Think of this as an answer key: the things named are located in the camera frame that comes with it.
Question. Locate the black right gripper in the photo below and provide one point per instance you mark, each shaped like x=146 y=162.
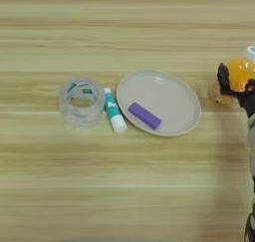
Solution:
x=248 y=101

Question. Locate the round beige plate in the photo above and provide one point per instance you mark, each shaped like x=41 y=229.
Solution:
x=172 y=100

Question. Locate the purple rectangular block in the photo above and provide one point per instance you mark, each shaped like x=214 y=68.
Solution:
x=144 y=116

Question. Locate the teal and white glue stick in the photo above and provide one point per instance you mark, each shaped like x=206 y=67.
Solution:
x=114 y=113

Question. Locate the orange juice bottle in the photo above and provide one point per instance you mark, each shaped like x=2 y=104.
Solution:
x=240 y=71

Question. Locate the clear tape roll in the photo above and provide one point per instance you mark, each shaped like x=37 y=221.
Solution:
x=79 y=116

